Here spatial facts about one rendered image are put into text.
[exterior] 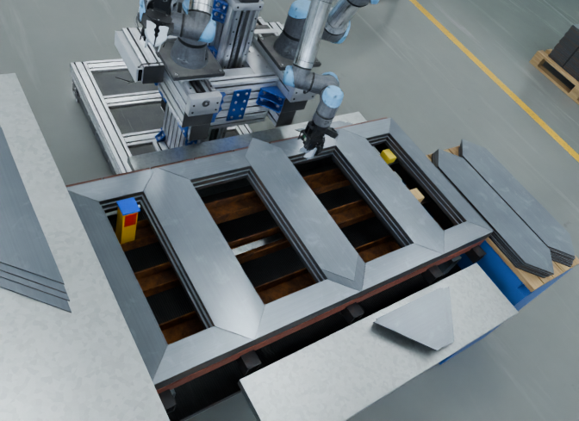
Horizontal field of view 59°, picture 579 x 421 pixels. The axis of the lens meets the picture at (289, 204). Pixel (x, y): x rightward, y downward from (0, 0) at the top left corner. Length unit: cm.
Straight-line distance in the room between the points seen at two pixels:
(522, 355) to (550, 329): 34
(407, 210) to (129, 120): 168
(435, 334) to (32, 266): 136
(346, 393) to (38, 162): 120
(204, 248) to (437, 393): 161
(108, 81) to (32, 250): 201
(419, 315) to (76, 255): 121
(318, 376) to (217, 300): 42
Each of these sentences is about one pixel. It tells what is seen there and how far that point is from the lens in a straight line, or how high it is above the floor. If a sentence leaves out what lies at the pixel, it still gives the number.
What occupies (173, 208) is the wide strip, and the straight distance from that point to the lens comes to 184.
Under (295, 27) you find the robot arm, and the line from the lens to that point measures 233.
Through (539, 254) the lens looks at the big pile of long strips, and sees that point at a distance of 251.
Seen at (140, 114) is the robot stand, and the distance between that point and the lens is 316.
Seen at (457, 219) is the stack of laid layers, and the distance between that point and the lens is 237.
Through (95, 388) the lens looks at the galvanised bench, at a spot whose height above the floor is 105.
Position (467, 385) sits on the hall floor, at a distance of 304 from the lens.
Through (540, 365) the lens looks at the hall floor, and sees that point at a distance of 342.
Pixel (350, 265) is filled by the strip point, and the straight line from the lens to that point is 190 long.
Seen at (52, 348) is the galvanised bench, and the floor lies 105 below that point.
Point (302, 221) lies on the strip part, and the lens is 194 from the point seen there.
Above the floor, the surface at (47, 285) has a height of 107.
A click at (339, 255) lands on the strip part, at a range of 190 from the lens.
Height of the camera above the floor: 229
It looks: 46 degrees down
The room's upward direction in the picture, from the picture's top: 25 degrees clockwise
